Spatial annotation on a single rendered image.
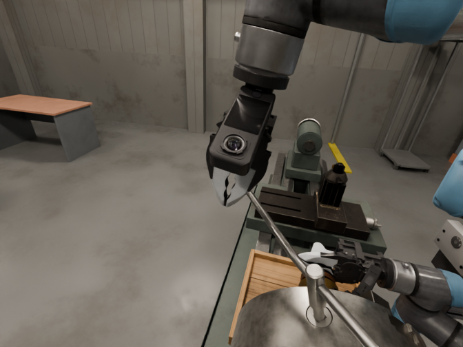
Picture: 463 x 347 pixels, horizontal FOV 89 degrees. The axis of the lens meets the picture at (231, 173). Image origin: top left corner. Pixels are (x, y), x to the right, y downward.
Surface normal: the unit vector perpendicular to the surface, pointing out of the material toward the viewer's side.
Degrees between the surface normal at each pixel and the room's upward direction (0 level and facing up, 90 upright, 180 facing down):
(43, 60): 90
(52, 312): 0
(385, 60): 90
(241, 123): 30
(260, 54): 89
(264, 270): 0
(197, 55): 90
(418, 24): 133
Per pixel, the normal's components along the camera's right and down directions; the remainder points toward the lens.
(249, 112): 0.04, -0.51
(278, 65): 0.25, 0.56
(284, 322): -0.47, -0.83
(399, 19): -0.54, 0.81
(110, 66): -0.16, 0.47
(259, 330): -0.68, -0.71
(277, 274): 0.05, -0.87
